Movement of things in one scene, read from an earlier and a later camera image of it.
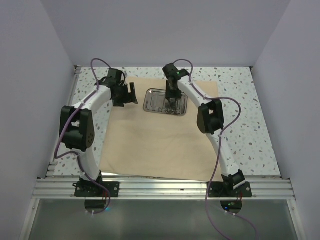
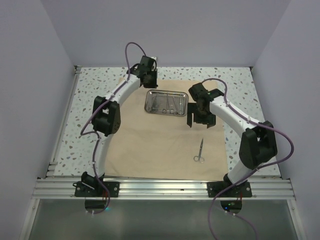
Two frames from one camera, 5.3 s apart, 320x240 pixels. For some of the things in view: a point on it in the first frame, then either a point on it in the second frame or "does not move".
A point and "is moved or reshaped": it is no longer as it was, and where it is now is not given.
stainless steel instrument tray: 155,101 does not move
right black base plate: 218,189 does not move
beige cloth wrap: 208,88 is moved or reshaped
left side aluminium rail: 52,164 does not move
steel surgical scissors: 172,108 → 198,158
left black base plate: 89,189 does not move
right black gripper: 171,95 → 210,120
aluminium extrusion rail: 64,189 does not move
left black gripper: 129,97 → 154,84
